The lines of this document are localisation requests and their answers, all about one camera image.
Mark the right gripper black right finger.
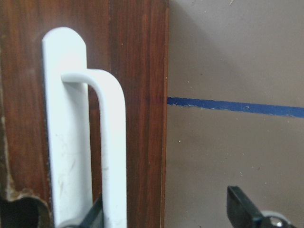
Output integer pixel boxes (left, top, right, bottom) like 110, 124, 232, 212
227, 186, 294, 228

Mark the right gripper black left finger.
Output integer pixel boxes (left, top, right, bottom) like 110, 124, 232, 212
62, 195, 105, 228

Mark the wooden drawer with white handle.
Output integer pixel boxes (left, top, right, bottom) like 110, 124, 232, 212
0, 0, 169, 228

